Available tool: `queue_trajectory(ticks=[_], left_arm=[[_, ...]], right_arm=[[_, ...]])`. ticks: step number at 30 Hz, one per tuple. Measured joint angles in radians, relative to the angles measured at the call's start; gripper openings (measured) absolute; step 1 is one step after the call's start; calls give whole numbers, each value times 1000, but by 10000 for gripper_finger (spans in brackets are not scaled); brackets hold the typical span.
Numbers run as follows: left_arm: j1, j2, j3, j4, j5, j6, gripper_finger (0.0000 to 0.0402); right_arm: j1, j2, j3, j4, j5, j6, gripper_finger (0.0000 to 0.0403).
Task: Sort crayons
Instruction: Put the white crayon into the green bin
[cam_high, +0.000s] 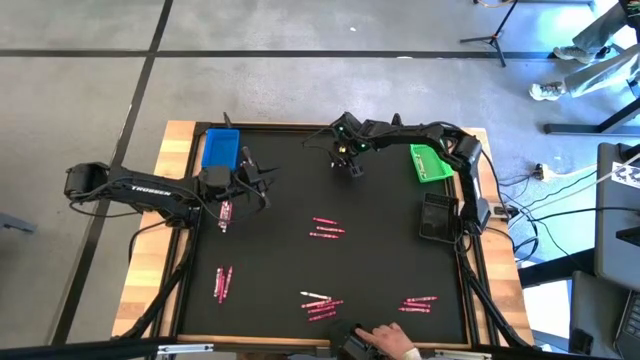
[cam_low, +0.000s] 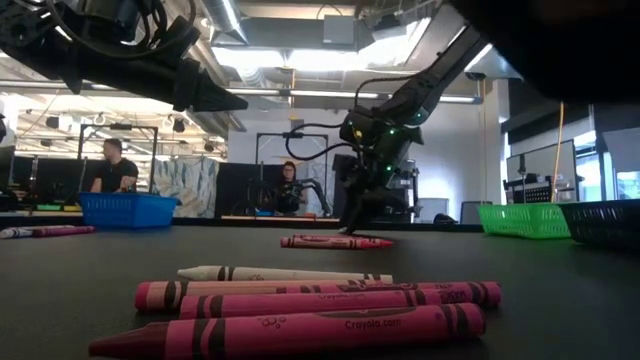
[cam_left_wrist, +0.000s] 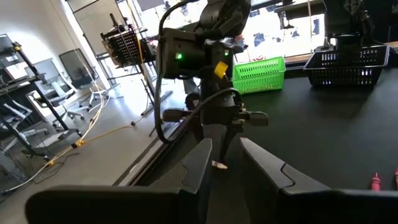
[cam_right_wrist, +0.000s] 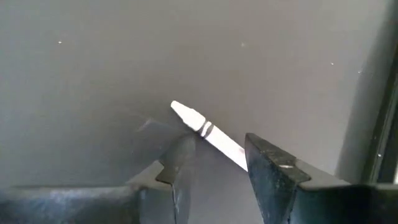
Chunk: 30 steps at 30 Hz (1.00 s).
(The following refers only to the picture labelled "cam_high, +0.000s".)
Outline person's hand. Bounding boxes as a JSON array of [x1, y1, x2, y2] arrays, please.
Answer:
[[354, 322, 415, 360]]

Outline small black box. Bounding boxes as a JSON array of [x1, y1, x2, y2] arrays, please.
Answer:
[[569, 327, 594, 356]]

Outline white cable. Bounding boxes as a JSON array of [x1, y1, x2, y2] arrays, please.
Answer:
[[529, 152, 640, 214]]

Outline black power cable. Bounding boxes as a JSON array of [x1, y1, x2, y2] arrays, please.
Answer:
[[527, 204, 640, 224]]

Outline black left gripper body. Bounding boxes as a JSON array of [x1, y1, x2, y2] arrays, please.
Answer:
[[235, 162, 269, 197]]

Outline black plastic basket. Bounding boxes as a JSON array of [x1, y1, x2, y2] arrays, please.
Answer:
[[418, 192, 460, 245]]

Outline black aluminium crossbar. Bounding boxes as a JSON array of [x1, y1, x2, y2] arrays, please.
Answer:
[[0, 335, 640, 360]]

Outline blue plastic basket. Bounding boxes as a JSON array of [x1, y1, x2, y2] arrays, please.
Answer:
[[201, 128, 241, 172]]

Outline grey chair leg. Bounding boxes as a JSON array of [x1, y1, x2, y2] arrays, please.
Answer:
[[0, 212, 37, 235]]

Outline silver metal bracket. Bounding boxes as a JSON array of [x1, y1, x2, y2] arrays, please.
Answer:
[[433, 349, 494, 360], [157, 343, 215, 356]]

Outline black table mat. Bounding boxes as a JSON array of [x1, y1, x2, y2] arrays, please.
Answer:
[[179, 130, 469, 345]]

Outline black keyboard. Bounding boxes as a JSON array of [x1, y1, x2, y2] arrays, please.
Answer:
[[613, 291, 640, 360]]

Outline black steel beam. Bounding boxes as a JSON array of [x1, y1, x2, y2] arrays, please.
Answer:
[[517, 247, 596, 289]]

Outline person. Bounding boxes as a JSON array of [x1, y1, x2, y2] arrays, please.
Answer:
[[528, 0, 640, 101]]

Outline green plastic basket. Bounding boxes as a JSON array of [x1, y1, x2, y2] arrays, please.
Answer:
[[409, 143, 455, 184]]

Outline black tripod stand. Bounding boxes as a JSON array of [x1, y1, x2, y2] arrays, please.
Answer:
[[459, 0, 521, 69]]

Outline black white marker tag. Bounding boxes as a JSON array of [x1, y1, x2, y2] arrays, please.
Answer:
[[610, 160, 640, 190]]

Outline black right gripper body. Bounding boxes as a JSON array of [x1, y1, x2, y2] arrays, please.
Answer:
[[329, 135, 369, 166]]

